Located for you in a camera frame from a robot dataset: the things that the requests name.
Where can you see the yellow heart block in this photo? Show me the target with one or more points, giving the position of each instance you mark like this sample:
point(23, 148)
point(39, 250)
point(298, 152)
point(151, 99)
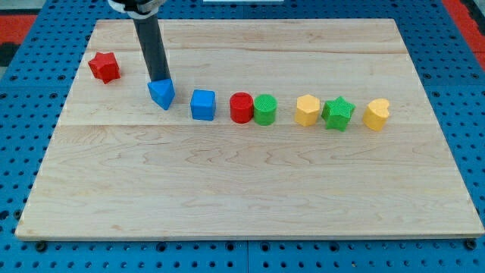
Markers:
point(376, 114)

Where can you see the light wooden board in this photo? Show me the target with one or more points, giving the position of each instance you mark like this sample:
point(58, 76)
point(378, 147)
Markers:
point(118, 167)

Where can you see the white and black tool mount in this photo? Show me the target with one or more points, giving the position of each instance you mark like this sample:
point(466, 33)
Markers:
point(136, 9)

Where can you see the green cylinder block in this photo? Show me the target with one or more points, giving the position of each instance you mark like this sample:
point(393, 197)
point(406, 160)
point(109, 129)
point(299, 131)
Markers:
point(265, 107)

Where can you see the yellow hexagon block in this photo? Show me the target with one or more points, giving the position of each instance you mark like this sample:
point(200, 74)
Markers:
point(307, 109)

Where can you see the red star block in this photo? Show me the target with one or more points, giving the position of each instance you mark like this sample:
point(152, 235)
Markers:
point(104, 66)

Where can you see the blue triangle block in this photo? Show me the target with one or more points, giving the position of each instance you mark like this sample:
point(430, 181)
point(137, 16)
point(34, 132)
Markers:
point(162, 92)

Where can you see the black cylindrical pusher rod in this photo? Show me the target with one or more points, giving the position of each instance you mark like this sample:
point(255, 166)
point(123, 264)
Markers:
point(151, 43)

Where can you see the blue cube block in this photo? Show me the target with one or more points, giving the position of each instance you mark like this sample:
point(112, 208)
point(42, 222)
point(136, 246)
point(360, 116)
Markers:
point(203, 105)

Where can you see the red cylinder block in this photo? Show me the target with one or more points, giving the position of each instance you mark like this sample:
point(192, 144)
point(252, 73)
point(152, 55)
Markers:
point(241, 107)

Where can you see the green star block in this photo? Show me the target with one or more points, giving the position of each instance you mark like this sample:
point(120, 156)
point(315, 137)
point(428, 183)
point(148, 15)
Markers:
point(337, 113)

